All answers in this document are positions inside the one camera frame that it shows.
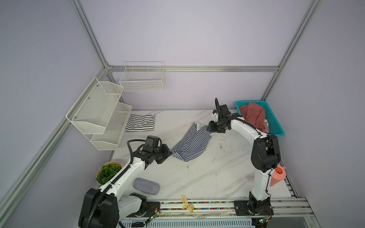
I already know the black white striped tank top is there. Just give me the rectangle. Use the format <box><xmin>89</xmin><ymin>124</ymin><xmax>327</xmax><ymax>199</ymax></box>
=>
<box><xmin>125</xmin><ymin>113</ymin><xmax>156</xmax><ymax>132</ymax></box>

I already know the navy striped tank top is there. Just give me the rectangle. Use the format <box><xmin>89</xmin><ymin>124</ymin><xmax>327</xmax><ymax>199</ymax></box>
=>
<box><xmin>170</xmin><ymin>122</ymin><xmax>213</xmax><ymax>162</ymax></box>

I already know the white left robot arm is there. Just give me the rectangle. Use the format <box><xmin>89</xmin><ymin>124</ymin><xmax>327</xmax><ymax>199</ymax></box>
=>
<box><xmin>78</xmin><ymin>135</ymin><xmax>171</xmax><ymax>228</ymax></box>

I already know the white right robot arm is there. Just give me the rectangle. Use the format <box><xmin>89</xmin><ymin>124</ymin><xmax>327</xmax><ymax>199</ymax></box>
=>
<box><xmin>208</xmin><ymin>99</ymin><xmax>281</xmax><ymax>211</ymax></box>

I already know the red tank top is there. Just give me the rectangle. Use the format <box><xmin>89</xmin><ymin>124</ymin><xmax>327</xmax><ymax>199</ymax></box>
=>
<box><xmin>239</xmin><ymin>103</ymin><xmax>266</xmax><ymax>131</ymax></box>

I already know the grey felt pouch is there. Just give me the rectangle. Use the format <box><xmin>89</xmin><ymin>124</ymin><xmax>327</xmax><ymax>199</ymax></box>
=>
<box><xmin>133</xmin><ymin>178</ymin><xmax>160</xmax><ymax>195</ymax></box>

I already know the red white striped garment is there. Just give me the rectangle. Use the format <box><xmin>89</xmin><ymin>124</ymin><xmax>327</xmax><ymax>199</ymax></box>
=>
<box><xmin>261</xmin><ymin>119</ymin><xmax>270</xmax><ymax>134</ymax></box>

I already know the potted green plant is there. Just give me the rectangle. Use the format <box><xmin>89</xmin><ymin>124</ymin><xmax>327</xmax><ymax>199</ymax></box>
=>
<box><xmin>96</xmin><ymin>162</ymin><xmax>122</xmax><ymax>185</ymax></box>

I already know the teal plastic basket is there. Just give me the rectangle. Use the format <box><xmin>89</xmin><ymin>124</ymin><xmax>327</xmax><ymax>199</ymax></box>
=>
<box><xmin>236</xmin><ymin>100</ymin><xmax>285</xmax><ymax>136</ymax></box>

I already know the yellow banana toy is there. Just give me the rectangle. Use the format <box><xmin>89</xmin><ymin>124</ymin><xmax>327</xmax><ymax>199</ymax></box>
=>
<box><xmin>181</xmin><ymin>195</ymin><xmax>194</xmax><ymax>213</ymax></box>

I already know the white mesh two-tier shelf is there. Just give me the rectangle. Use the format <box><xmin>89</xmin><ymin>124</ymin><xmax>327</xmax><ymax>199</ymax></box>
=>
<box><xmin>66</xmin><ymin>78</ymin><xmax>132</xmax><ymax>151</ymax></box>

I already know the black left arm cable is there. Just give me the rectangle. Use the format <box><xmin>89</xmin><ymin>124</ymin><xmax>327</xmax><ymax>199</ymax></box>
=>
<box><xmin>126</xmin><ymin>139</ymin><xmax>146</xmax><ymax>164</ymax></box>

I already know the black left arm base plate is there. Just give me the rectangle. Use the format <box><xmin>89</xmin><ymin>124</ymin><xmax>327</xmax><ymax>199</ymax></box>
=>
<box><xmin>139</xmin><ymin>201</ymin><xmax>161</xmax><ymax>217</ymax></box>

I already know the white wire wall basket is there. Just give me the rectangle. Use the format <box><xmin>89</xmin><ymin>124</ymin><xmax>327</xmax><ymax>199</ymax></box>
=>
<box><xmin>119</xmin><ymin>61</ymin><xmax>165</xmax><ymax>92</ymax></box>

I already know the aluminium frame rail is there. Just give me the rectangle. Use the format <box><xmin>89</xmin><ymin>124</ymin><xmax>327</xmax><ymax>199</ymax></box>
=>
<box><xmin>108</xmin><ymin>66</ymin><xmax>280</xmax><ymax>73</ymax></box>

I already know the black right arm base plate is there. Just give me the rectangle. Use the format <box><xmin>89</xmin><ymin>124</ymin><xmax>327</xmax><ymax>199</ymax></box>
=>
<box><xmin>233</xmin><ymin>198</ymin><xmax>273</xmax><ymax>216</ymax></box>

